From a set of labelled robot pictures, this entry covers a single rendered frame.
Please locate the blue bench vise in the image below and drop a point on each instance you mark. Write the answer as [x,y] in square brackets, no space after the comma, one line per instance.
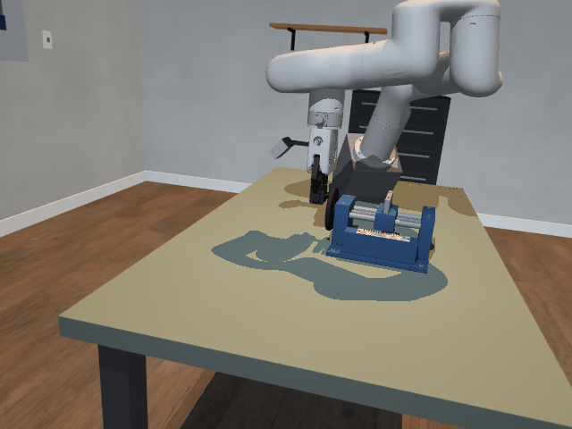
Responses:
[376,247]

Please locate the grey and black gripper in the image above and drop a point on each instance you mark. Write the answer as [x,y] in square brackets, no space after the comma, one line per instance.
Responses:
[322,157]

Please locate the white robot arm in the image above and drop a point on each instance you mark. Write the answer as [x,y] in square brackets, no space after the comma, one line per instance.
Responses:
[411,56]

